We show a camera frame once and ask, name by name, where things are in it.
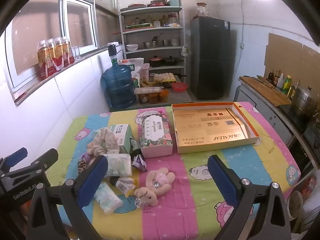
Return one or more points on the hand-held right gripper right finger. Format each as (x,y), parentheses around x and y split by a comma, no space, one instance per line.
(222,182)

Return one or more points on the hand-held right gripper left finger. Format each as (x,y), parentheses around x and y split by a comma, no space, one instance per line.
(92,181)

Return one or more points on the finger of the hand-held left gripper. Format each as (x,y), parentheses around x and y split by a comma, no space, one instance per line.
(15,156)
(43,157)

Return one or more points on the leopard print cloth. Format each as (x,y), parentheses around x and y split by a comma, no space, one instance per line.
(83,167)

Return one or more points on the small clear tissue packet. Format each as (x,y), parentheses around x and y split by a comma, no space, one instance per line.
(110,200)

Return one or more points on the purple and white packet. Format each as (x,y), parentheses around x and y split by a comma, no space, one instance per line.
(138,163)

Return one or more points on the gold cardboard box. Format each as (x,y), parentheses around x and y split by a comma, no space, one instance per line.
(200,130)

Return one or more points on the white tissue pack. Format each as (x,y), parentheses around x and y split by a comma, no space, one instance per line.
(118,165)

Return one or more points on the yellow snack wrapper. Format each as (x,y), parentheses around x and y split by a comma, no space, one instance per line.
(125,183)

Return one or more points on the grey frilly cloth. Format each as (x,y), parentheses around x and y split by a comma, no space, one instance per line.
(106,140)

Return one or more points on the black band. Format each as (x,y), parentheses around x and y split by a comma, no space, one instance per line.
(135,152)

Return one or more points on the white and green carton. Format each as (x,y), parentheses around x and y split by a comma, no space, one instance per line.
(121,137)

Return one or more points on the white packet with blue print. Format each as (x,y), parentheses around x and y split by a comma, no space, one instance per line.
(133,143)

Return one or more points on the colourful striped cartoon blanket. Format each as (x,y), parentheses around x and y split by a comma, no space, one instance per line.
(175,217)

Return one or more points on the floral tissue pack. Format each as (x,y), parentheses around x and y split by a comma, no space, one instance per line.
(155,135)

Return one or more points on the kitchen counter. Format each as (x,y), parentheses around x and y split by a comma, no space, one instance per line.
(265,115)

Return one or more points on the row of oil bottles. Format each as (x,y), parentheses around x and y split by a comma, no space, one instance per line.
(43,62)

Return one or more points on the black stove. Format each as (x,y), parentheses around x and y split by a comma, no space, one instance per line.
(292,118)

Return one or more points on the blue water jug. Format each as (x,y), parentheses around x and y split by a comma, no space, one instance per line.
(117,85)

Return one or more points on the red drink bottle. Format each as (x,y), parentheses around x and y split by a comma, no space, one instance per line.
(63,53)
(70,52)
(55,57)

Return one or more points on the wooden cutting board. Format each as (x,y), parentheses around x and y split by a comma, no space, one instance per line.
(265,90)

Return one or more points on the red plastic basket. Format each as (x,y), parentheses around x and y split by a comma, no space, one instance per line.
(179,87)

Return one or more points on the bundle of wooden sticks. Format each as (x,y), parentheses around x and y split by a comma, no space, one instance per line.
(148,90)

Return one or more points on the clear drinking glass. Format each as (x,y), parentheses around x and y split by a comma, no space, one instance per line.
(76,53)

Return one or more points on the bunch of bananas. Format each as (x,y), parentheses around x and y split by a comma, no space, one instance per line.
(147,82)

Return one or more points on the steel pot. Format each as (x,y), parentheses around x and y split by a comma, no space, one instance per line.
(303,101)

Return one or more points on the white plastic bottle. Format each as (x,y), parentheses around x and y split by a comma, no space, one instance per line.
(280,82)

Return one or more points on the dark sauce bottle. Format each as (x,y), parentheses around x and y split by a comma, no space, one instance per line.
(271,76)
(276,78)

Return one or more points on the green and yellow bottle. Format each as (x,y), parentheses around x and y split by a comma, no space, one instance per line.
(287,85)

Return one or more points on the white sack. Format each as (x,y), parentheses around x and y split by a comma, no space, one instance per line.
(136,66)

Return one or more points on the sliding window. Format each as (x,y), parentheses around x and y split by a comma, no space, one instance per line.
(50,30)

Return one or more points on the water jug pump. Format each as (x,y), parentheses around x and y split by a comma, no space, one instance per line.
(112,50)

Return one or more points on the dark refrigerator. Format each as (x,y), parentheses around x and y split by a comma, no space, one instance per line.
(210,55)

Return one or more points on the black wok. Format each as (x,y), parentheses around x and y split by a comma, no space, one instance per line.
(173,60)

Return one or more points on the black pot with red lid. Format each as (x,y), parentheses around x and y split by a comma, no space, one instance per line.
(156,62)

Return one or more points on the white bowl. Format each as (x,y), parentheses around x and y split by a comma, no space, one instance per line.
(132,47)

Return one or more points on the steel bowl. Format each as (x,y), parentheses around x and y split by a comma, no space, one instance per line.
(150,45)

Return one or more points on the grey metal shelf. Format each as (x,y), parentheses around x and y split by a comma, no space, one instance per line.
(152,29)

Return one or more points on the glass jar with cork lid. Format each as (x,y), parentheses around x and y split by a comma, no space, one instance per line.
(201,11)

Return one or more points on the teal lidded jar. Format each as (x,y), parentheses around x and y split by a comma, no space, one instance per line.
(175,1)

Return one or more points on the cardboard wall sheet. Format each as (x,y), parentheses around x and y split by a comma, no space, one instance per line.
(285,52)

